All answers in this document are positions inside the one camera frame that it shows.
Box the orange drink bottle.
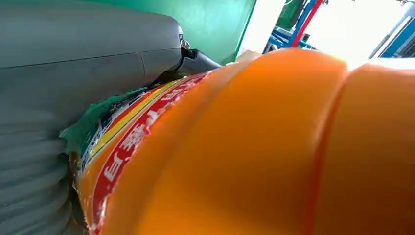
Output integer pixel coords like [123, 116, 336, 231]
[60, 47, 415, 235]

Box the white table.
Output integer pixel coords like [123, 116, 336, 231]
[239, 0, 288, 56]

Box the blue metal rack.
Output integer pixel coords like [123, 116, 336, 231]
[263, 0, 325, 54]

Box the brown cardboard box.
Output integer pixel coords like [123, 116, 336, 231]
[235, 49, 262, 64]

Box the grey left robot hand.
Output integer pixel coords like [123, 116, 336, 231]
[0, 0, 223, 137]

